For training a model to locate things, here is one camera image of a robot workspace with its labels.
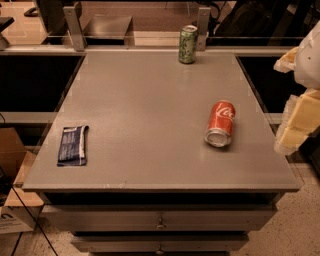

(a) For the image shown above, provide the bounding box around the right metal bracket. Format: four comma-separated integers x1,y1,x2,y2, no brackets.
196,7,210,51

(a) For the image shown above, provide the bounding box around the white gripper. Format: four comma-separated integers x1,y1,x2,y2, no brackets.
273,21,320,155

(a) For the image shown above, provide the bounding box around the left metal bracket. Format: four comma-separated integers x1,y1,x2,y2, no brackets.
63,4,86,51

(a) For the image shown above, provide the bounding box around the grey drawer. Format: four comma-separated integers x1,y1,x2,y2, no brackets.
71,232,248,254
43,205,277,232

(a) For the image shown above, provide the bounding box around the black cable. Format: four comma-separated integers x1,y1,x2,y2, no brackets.
0,113,59,256

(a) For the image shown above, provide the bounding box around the upper grey drawer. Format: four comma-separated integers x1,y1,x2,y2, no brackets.
43,205,277,232

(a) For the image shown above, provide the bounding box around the red coke can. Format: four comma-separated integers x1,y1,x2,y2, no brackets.
205,100,236,147

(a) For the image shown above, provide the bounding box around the blue rxbar blueberry wrapper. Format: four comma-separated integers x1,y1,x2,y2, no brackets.
57,126,88,166

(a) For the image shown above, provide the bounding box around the lower grey drawer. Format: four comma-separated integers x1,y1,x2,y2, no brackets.
71,232,248,254

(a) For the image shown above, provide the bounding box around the metal bracket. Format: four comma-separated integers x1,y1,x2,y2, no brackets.
196,7,210,51
63,4,86,51

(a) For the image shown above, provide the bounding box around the cardboard box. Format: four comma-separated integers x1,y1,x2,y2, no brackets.
0,128,43,234

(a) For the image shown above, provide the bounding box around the green soda can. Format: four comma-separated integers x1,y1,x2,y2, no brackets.
178,25,198,64

